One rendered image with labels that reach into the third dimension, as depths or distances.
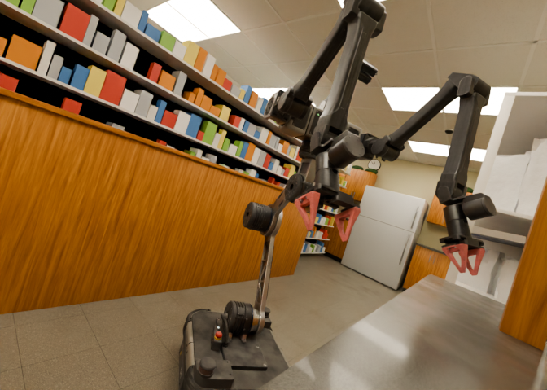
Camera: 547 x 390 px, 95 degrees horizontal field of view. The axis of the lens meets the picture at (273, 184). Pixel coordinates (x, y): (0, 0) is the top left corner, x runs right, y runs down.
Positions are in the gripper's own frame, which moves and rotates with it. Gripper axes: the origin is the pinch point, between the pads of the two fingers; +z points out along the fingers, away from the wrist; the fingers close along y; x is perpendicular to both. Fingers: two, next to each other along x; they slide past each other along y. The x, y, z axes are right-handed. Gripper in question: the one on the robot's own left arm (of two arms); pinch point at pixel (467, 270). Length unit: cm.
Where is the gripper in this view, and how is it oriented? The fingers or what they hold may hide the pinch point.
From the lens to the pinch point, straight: 94.2
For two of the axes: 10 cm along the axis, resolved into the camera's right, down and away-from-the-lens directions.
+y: 9.4, 2.5, 2.4
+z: -1.2, 8.8, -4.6
